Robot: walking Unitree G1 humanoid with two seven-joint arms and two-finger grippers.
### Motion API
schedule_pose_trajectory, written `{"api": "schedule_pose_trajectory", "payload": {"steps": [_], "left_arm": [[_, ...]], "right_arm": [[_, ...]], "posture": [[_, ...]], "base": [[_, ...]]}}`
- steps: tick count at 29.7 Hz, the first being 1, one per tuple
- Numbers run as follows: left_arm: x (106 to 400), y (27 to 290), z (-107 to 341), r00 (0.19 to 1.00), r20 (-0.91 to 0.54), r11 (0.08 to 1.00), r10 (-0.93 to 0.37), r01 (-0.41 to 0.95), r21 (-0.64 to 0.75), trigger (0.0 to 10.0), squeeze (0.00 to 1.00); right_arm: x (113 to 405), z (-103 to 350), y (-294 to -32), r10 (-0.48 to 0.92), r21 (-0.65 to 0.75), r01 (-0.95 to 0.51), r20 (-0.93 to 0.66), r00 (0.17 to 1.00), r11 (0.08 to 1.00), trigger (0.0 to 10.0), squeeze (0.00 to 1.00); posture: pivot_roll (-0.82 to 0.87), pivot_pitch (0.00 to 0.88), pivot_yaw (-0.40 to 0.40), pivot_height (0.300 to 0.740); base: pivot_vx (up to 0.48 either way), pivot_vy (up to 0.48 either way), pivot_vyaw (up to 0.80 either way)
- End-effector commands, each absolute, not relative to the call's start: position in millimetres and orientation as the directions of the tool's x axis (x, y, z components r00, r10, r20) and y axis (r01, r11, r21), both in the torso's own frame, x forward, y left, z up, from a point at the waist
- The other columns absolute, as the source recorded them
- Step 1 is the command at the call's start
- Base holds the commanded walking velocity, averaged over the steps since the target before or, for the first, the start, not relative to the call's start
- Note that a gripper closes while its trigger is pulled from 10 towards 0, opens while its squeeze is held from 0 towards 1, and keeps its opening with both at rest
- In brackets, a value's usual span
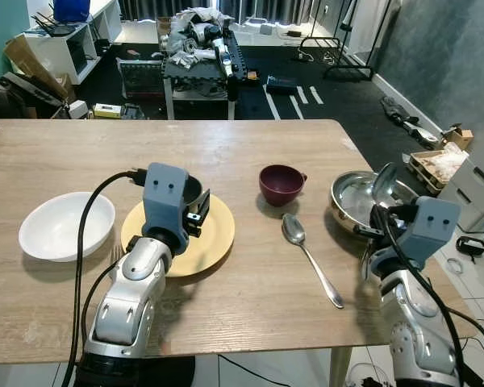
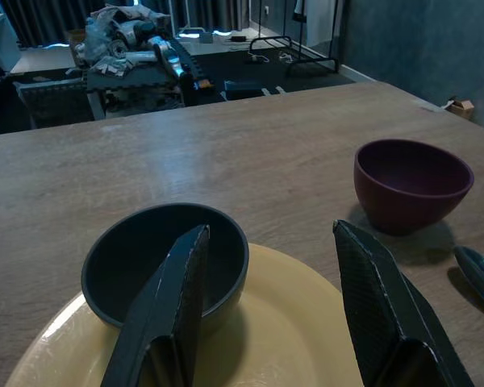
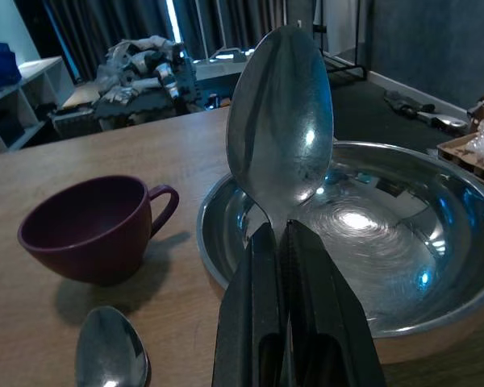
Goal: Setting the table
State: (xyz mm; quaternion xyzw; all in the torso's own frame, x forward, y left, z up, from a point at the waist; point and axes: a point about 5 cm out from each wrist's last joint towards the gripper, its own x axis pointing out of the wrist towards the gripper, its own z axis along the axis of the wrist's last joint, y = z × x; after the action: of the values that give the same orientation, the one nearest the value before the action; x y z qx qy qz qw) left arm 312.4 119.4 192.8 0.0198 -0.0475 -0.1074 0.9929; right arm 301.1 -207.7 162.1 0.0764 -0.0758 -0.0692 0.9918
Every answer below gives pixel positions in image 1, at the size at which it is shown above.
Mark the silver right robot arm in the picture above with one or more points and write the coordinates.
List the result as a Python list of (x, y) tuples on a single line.
[(415, 322)]

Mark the maroon cup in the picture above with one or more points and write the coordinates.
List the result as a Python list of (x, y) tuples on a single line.
[(281, 185)]

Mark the grey plastic crate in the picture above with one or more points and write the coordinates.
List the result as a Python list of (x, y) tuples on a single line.
[(141, 79)]

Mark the white bowl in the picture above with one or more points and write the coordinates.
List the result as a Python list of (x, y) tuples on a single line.
[(64, 226)]

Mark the flattened brown cardboard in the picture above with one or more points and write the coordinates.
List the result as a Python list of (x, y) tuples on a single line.
[(32, 64)]

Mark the steel bowl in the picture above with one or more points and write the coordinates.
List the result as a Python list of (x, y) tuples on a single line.
[(355, 200)]

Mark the white cloth pile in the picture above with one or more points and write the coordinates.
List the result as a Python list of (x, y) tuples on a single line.
[(195, 28)]

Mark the cardboard box with packaging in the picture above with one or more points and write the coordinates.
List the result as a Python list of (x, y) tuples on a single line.
[(440, 168)]

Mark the small yellow box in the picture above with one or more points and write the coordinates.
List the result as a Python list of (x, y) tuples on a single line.
[(106, 111)]

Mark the black clothes rack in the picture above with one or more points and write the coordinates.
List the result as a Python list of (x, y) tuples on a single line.
[(339, 56)]

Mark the white drawer cabinet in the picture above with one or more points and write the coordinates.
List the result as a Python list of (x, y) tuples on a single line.
[(480, 181)]

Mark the silver table spoon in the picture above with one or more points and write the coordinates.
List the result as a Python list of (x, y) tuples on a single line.
[(294, 230)]

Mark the black bowl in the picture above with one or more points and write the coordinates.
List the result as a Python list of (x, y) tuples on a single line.
[(194, 185)]

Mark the yellow plate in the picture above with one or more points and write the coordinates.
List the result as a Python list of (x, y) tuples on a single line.
[(214, 234)]

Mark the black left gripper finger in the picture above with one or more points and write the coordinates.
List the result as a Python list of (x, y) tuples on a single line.
[(205, 218)]

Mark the black workbench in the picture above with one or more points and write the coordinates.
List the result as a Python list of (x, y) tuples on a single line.
[(198, 76)]

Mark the small black device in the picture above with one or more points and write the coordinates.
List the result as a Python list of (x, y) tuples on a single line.
[(470, 246)]

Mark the dark blue pad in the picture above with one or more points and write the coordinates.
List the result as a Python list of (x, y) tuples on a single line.
[(281, 84)]

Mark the light wooden table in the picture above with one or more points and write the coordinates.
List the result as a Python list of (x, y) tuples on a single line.
[(266, 266)]

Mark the blue storage box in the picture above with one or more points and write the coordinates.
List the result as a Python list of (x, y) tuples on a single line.
[(71, 10)]

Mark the large steel spoon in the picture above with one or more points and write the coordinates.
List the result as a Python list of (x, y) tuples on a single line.
[(385, 184)]

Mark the white shelf unit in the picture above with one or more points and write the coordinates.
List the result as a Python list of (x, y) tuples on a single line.
[(64, 48)]

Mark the small open cardboard box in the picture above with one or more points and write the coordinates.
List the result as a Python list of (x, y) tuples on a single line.
[(458, 137)]

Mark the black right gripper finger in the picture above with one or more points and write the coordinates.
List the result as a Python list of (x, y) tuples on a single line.
[(379, 222)]

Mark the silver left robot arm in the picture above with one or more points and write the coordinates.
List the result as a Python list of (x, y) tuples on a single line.
[(133, 298)]

